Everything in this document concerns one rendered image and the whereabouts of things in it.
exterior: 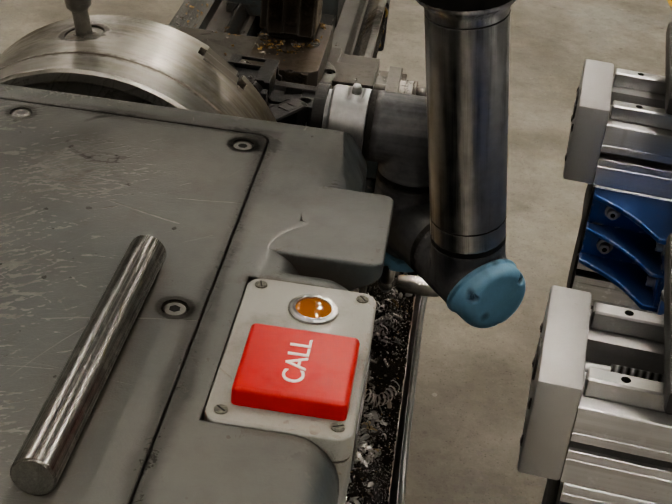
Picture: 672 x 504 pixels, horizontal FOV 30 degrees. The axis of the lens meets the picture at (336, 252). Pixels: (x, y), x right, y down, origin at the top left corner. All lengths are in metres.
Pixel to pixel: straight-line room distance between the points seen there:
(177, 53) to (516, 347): 1.92
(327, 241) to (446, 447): 1.82
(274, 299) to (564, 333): 0.32
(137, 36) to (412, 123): 0.33
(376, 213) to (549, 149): 3.00
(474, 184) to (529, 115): 2.83
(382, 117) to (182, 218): 0.52
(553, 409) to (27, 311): 0.41
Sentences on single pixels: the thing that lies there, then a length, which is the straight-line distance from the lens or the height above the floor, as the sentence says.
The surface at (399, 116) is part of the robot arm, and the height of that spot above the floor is 1.11.
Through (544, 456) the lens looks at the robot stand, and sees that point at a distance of 0.97.
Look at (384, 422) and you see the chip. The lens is 1.76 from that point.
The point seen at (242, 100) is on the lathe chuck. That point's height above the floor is 1.19.
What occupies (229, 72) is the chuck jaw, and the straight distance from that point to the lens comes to 1.14.
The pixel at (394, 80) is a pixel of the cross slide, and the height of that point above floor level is 0.97.
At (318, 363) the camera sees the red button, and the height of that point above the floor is 1.27.
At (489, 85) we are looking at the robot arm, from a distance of 1.12.
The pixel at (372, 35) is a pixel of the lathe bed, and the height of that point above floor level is 0.84.
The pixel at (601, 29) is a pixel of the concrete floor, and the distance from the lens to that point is 4.79.
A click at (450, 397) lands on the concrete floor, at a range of 2.72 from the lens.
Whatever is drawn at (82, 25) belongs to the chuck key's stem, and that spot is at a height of 1.24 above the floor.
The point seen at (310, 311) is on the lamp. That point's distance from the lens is 0.71.
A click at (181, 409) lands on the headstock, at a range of 0.64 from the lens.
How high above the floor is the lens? 1.67
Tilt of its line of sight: 32 degrees down
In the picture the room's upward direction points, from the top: 6 degrees clockwise
